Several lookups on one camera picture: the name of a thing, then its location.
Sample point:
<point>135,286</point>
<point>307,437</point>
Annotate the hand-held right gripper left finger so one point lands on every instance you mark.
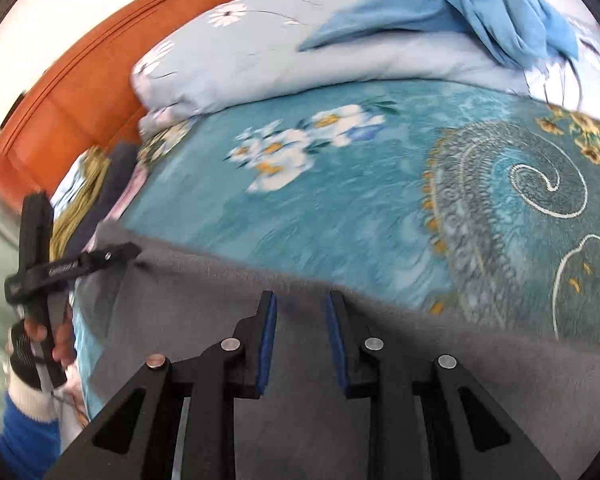
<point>266,345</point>

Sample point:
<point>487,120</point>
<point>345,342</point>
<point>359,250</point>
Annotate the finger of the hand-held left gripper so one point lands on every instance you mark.
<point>110,256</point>

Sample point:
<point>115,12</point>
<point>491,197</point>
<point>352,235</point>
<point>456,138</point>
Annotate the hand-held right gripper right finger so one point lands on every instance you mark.
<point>337,347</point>

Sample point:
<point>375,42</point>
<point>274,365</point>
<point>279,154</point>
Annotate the dark grey garment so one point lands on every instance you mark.
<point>480,350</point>

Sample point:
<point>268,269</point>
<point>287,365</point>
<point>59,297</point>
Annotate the person's left hand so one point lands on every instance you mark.
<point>65,345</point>

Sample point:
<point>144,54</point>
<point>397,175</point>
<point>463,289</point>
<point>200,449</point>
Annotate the white folded cloth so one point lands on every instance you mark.
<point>65,190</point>

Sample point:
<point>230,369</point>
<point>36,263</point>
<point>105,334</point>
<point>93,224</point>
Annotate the dark folded garment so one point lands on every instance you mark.
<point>110,185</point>

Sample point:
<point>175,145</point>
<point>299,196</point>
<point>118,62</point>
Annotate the pink folded garment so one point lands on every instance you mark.
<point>135,185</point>

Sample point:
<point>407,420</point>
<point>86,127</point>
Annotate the orange wooden headboard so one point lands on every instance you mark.
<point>80,95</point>

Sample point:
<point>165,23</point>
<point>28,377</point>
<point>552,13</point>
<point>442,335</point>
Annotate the light blue floral duvet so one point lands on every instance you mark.
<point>240,70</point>

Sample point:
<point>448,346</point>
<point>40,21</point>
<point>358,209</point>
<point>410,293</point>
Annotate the blue garment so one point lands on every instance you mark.
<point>405,10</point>

